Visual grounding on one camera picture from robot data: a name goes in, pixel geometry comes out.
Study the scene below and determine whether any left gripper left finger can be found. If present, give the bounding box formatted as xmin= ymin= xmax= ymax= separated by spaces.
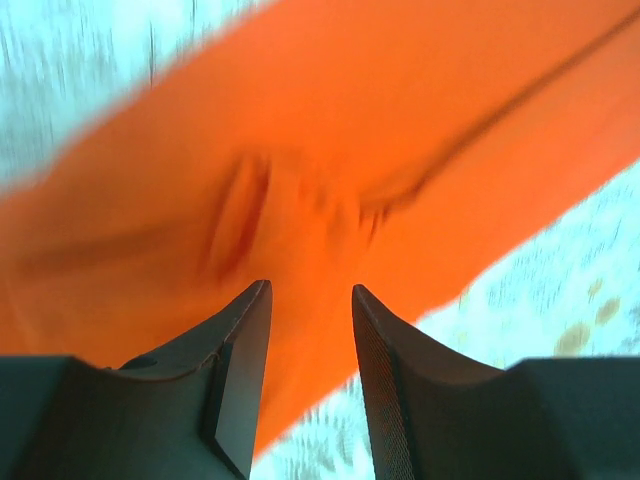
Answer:
xmin=1 ymin=281 xmax=272 ymax=479

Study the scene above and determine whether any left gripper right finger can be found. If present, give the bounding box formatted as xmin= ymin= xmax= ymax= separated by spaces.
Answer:
xmin=352 ymin=285 xmax=639 ymax=479

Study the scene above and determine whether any orange t-shirt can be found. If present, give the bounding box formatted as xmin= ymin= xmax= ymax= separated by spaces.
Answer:
xmin=1 ymin=0 xmax=639 ymax=450

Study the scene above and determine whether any floral table mat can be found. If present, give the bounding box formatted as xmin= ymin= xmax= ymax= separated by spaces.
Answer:
xmin=1 ymin=1 xmax=639 ymax=479

